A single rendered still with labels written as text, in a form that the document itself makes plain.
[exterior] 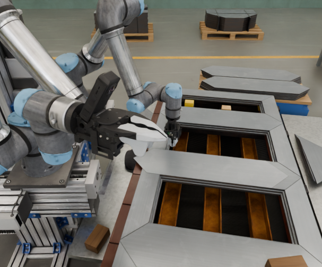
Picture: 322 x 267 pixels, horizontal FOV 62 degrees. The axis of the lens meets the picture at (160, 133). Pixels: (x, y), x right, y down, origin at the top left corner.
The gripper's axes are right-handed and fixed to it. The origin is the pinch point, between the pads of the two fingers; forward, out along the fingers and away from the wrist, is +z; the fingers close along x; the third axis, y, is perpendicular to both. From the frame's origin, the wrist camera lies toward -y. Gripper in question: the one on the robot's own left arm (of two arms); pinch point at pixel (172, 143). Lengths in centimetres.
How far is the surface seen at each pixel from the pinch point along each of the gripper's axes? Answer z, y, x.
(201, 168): 0.7, 15.0, 16.3
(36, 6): 81, -624, -459
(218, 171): 0.7, 15.8, 24.4
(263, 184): 0.7, 20.6, 44.2
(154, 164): 0.7, 16.4, -6.6
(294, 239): 2, 46, 52
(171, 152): 0.7, 6.4, 0.4
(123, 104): 85, -169, -82
